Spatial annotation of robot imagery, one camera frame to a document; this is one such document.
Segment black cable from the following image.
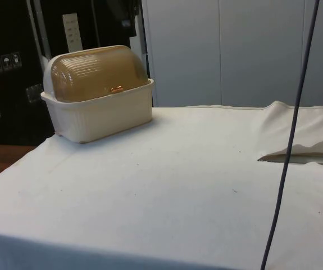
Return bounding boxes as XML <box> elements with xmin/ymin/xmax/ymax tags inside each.
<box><xmin>261</xmin><ymin>0</ymin><xmax>321</xmax><ymax>270</ymax></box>

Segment cream box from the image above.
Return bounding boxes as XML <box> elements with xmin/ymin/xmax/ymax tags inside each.
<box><xmin>40</xmin><ymin>78</ymin><xmax>155</xmax><ymax>145</ymax></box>

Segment black cabinet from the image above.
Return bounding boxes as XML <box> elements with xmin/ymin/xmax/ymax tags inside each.
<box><xmin>0</xmin><ymin>0</ymin><xmax>148</xmax><ymax>147</ymax></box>

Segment pale locker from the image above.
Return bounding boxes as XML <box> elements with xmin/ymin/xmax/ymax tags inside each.
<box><xmin>219</xmin><ymin>0</ymin><xmax>323</xmax><ymax>107</ymax></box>
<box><xmin>140</xmin><ymin>0</ymin><xmax>221</xmax><ymax>108</ymax></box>

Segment rounded box lid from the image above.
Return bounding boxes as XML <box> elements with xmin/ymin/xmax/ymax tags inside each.
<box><xmin>42</xmin><ymin>44</ymin><xmax>151</xmax><ymax>103</ymax></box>

